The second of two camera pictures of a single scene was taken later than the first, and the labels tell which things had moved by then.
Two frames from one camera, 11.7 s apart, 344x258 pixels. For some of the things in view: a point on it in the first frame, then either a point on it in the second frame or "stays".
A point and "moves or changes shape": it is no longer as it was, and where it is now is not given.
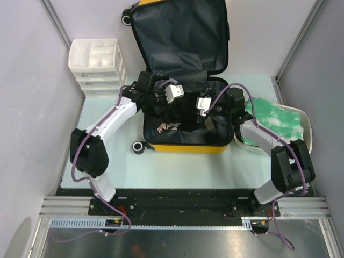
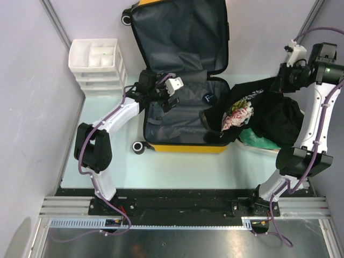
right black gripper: x=209 y=113 -> x=282 y=73
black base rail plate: x=173 y=203 stays
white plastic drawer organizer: x=98 y=65 stays
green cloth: x=285 y=124 moves or changes shape
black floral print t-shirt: x=180 y=114 -> x=259 y=106
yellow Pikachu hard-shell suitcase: x=183 y=44 stays
